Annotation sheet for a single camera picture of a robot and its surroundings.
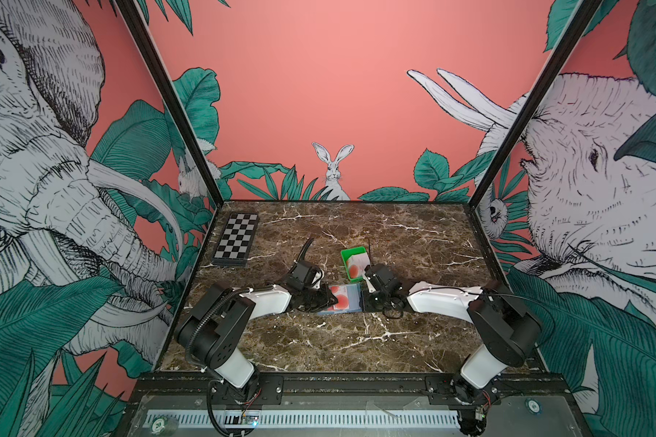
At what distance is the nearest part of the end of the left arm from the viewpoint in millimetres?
737

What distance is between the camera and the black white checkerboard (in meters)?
1.00

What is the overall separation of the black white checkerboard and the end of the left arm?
1.07 ft
